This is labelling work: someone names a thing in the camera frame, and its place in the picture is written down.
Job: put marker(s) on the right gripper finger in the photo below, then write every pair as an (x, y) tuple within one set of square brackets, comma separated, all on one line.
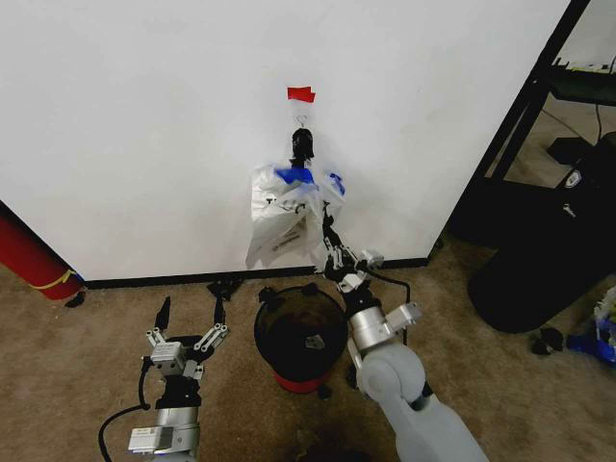
[(329, 240), (353, 269)]

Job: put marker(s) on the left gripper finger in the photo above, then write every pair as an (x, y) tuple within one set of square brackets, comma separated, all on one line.
[(163, 315), (215, 332)]

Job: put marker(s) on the white plastic garbage bag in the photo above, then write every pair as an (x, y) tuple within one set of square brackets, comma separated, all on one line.
[(284, 216)]

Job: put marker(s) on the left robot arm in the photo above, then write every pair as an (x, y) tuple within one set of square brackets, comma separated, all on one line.
[(166, 433)]

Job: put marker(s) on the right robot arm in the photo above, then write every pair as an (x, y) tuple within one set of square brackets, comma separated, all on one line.
[(409, 385)]

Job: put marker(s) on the grey scrap in bin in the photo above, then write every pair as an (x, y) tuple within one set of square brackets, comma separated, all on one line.
[(315, 342)]

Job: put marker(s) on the black trash bin red base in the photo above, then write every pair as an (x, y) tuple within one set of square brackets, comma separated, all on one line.
[(298, 337)]

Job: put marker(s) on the large black bag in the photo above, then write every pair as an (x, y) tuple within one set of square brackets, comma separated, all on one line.
[(544, 269)]

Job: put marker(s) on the blue white plastic bag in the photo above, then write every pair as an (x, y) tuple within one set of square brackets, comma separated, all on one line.
[(599, 327)]

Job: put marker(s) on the black floor clip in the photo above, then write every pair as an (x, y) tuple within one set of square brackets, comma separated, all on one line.
[(224, 289), (75, 299)]

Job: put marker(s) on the black rim clip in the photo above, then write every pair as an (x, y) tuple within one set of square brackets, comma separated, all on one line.
[(311, 290), (267, 295)]

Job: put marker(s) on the black baseboard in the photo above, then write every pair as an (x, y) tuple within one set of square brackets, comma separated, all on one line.
[(202, 277)]

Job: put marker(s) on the yellow tie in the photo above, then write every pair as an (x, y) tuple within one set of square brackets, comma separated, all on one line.
[(58, 280)]

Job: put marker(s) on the red cylinder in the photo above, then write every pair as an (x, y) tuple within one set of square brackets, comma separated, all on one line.
[(29, 255)]

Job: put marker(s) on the red tape piece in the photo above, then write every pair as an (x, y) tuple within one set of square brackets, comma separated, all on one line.
[(301, 94)]

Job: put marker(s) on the black floor scrap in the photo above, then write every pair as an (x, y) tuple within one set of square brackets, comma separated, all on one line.
[(546, 340)]

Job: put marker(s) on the black flat box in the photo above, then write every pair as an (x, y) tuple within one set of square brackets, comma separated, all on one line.
[(570, 146)]

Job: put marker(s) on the dark shelf board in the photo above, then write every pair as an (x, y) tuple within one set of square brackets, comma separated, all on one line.
[(584, 84)]

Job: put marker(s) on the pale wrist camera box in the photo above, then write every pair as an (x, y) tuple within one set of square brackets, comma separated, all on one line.
[(167, 357), (372, 258)]

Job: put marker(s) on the black metal frame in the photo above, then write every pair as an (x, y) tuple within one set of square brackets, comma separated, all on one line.
[(510, 130)]

